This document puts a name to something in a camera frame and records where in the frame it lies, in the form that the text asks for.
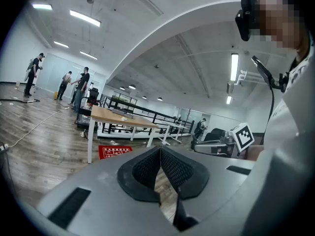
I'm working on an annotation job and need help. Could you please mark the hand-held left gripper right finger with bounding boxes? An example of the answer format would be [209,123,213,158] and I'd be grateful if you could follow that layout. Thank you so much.
[160,146,210,200]

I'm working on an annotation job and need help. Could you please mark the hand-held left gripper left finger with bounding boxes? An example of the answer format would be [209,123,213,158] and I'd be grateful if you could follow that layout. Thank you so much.
[117,146,161,204]

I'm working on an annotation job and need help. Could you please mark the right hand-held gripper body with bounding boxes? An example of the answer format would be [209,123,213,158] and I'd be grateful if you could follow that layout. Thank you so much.
[190,122,255,160]

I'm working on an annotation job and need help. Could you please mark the red fire extinguisher box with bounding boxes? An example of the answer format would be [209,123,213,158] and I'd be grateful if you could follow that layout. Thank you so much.
[98,145,133,160]

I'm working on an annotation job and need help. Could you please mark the person's right forearm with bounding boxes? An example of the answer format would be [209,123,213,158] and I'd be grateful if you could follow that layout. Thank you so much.
[246,145,265,161]

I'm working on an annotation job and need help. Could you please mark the white raised platform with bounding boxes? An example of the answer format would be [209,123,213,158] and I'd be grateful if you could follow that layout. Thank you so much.
[97,125,192,140]

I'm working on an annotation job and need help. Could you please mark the person's white printed shirt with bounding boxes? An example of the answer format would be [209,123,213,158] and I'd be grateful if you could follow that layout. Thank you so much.
[241,37,315,236]

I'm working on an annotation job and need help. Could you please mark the small white desk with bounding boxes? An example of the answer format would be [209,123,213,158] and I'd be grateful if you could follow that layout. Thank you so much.
[157,120,189,146]

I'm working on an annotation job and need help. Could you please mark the white ceiling pipes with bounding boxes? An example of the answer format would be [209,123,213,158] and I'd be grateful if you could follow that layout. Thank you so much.
[233,69,263,86]

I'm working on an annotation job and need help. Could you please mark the black metal railing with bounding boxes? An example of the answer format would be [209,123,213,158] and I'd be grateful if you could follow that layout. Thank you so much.
[99,94,195,135]

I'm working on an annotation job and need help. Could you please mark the long grey box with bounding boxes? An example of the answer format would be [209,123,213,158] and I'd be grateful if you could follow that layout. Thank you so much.
[112,108,135,119]

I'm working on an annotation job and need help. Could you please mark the wooden table with white legs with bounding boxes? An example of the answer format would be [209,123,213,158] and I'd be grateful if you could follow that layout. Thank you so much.
[88,105,158,164]

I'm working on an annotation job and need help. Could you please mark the black neck-mounted phone holder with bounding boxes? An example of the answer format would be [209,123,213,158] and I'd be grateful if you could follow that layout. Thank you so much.
[251,55,290,146]

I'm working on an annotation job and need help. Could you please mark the black storage cart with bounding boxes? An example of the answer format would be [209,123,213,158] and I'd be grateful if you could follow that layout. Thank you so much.
[75,104,93,129]

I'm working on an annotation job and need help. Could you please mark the person's head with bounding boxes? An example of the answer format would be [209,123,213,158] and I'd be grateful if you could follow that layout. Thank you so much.
[255,0,311,56]

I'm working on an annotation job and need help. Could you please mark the white floor cable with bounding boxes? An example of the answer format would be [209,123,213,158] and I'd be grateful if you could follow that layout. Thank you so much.
[7,107,71,148]

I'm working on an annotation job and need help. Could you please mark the black head-mounted camera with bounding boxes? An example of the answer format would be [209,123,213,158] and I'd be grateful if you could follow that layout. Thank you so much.
[235,0,261,42]

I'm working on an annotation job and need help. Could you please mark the black floor hose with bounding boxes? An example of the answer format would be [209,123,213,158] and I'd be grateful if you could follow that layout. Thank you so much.
[0,97,40,104]

